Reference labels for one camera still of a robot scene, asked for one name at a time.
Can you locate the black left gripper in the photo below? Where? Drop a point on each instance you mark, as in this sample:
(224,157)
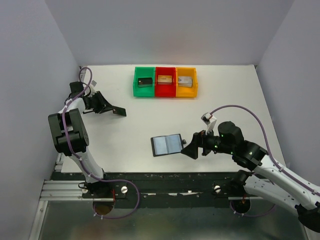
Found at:
(104,105)

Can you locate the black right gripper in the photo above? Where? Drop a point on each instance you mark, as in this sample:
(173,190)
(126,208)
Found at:
(191,150)

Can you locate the grey credit card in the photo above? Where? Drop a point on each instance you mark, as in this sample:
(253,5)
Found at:
(119,111)

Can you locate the black leather card holder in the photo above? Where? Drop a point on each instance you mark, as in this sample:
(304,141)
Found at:
(167,144)

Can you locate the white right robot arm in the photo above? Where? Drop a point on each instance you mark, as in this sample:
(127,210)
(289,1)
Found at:
(263,176)

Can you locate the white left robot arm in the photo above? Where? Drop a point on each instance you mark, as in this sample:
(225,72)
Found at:
(70,136)

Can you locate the black credit card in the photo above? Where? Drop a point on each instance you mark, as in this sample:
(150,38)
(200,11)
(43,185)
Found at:
(143,82)

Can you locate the gold credit card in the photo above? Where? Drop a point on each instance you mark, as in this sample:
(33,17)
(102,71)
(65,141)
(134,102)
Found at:
(164,80)

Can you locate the silver credit card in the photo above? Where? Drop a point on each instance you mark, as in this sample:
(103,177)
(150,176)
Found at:
(185,81)

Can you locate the green plastic bin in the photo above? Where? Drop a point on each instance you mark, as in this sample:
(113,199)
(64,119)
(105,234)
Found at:
(147,92)

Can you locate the red plastic bin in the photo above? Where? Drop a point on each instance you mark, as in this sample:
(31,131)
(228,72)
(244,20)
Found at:
(165,91)

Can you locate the yellow plastic bin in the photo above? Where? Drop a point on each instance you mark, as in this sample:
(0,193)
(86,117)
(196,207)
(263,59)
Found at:
(183,92)

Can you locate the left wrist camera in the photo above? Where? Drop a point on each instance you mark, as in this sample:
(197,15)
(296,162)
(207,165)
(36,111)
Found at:
(92,86)

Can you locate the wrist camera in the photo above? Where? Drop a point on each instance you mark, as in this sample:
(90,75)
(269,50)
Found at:
(210,121)
(92,86)

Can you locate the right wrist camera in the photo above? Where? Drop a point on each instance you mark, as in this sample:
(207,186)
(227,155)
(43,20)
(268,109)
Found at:
(210,121)

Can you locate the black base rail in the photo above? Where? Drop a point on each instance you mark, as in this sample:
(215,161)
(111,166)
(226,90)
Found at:
(161,190)

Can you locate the aluminium frame rail left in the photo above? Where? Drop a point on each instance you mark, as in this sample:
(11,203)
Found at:
(67,119)

